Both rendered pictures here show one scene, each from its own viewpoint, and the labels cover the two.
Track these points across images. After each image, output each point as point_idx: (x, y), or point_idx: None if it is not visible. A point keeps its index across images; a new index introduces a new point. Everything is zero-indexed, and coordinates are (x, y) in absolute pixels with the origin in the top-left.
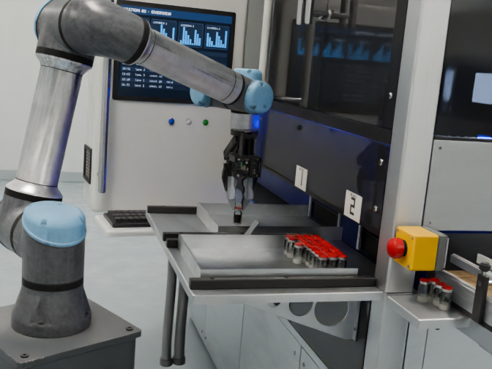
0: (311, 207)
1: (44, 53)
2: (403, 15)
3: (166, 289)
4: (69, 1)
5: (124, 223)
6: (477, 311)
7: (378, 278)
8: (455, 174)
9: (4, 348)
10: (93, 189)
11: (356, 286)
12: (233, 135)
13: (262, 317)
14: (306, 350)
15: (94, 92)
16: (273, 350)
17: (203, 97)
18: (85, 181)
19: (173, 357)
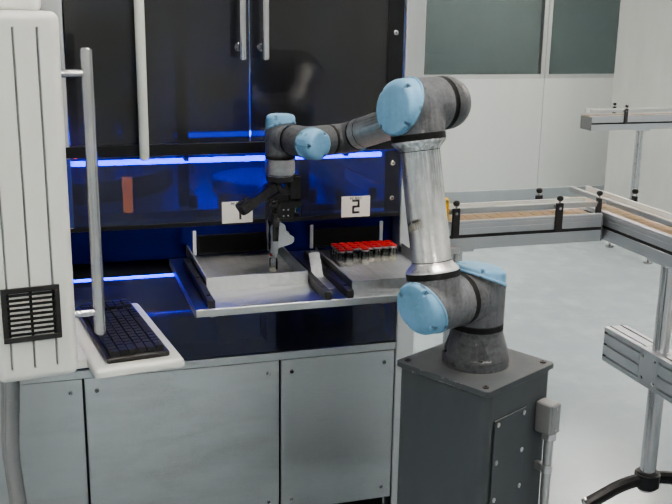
0: (198, 244)
1: (444, 137)
2: (399, 54)
3: (13, 461)
4: (453, 84)
5: (164, 345)
6: (457, 230)
7: (406, 243)
8: None
9: (536, 369)
10: (73, 339)
11: None
12: (289, 181)
13: (161, 390)
14: (293, 357)
15: (50, 197)
16: (207, 403)
17: (329, 149)
18: (13, 347)
19: None
